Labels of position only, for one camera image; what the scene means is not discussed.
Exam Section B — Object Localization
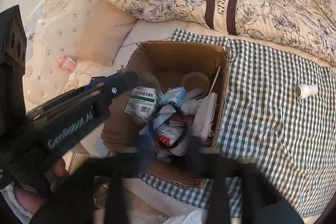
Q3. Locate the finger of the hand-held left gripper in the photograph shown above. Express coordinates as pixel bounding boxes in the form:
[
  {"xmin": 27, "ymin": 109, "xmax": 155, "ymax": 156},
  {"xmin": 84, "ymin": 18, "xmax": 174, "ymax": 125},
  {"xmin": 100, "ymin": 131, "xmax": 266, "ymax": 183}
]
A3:
[{"xmin": 84, "ymin": 71, "xmax": 139, "ymax": 101}]

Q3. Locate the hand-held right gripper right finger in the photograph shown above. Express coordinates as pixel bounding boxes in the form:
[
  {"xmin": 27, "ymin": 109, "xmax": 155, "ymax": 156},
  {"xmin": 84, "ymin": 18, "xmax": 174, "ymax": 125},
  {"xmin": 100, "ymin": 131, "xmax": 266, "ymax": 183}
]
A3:
[{"xmin": 188, "ymin": 135, "xmax": 300, "ymax": 224}]

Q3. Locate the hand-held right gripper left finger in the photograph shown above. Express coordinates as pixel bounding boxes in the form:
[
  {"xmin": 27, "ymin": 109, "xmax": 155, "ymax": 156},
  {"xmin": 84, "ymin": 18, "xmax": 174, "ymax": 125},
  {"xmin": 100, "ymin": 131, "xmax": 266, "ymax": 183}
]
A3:
[{"xmin": 29, "ymin": 135, "xmax": 152, "ymax": 224}]

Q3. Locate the black hair tie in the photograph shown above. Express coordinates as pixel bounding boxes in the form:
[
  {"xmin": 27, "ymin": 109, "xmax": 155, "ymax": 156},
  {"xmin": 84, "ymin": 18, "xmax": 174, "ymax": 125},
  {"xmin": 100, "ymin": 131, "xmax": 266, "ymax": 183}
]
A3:
[{"xmin": 148, "ymin": 105, "xmax": 189, "ymax": 151}]

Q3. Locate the white plastic bag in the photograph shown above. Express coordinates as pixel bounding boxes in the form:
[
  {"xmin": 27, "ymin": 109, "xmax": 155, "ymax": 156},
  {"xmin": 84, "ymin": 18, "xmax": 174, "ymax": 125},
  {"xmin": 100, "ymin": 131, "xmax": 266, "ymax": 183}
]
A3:
[{"xmin": 155, "ymin": 124, "xmax": 189, "ymax": 159}]

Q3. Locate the green and white medicine box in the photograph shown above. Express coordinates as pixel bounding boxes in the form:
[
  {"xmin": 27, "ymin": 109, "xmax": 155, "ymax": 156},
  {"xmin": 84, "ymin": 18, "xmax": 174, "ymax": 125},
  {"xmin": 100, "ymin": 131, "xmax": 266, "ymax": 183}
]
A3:
[{"xmin": 124, "ymin": 86, "xmax": 162, "ymax": 122}]

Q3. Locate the white plush toy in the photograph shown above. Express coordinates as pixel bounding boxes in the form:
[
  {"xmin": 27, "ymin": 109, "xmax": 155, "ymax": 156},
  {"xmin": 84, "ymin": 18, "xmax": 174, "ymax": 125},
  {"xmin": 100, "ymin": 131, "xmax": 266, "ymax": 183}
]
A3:
[{"xmin": 181, "ymin": 98, "xmax": 201, "ymax": 115}]

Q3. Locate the brown cardboard box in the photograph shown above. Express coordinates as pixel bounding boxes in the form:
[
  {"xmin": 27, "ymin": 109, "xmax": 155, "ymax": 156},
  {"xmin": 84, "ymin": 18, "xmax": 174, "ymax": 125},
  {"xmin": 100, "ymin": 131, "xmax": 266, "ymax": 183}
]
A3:
[{"xmin": 102, "ymin": 41, "xmax": 231, "ymax": 189}]

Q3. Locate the blue tissue pack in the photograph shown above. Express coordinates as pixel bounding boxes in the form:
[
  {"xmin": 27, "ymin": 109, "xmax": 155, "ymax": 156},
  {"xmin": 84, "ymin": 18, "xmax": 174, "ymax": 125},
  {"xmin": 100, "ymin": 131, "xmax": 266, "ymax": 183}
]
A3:
[{"xmin": 160, "ymin": 87, "xmax": 187, "ymax": 109}]

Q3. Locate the beige masking tape roll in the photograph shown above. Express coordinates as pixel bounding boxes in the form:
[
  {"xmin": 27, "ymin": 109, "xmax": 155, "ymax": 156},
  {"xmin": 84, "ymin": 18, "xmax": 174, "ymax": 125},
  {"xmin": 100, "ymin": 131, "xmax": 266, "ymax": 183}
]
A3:
[{"xmin": 182, "ymin": 72, "xmax": 210, "ymax": 94}]

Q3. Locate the white comb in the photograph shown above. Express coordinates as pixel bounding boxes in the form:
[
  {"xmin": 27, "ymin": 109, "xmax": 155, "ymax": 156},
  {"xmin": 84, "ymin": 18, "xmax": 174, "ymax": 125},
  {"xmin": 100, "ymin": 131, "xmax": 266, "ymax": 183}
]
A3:
[{"xmin": 209, "ymin": 65, "xmax": 222, "ymax": 94}]

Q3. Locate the person's left hand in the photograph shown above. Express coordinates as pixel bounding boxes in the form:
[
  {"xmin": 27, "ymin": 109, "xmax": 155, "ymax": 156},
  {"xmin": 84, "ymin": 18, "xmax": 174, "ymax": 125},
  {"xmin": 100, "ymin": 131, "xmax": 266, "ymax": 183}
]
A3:
[{"xmin": 13, "ymin": 157, "xmax": 70, "ymax": 214}]

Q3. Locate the cream tufted headboard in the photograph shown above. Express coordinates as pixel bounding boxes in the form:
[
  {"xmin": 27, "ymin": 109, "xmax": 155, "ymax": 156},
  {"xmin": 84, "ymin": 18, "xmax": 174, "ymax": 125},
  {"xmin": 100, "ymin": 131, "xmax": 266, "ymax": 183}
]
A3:
[{"xmin": 24, "ymin": 0, "xmax": 137, "ymax": 111}]

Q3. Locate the small pink pouch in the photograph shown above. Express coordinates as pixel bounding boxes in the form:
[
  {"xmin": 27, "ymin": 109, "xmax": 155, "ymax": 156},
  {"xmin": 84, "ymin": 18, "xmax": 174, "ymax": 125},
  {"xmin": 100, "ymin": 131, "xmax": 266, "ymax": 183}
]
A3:
[{"xmin": 59, "ymin": 56, "xmax": 78, "ymax": 69}]

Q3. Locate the green checked cloth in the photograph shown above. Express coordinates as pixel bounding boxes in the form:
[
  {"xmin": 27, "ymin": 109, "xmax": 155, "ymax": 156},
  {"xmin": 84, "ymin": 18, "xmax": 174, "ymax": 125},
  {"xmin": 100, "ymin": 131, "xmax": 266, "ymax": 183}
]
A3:
[{"xmin": 136, "ymin": 28, "xmax": 336, "ymax": 218}]

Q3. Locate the white plug adapter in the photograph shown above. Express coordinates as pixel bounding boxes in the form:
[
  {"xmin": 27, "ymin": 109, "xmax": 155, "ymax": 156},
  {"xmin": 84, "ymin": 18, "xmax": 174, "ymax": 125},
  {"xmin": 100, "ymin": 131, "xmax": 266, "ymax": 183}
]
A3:
[{"xmin": 295, "ymin": 84, "xmax": 318, "ymax": 101}]

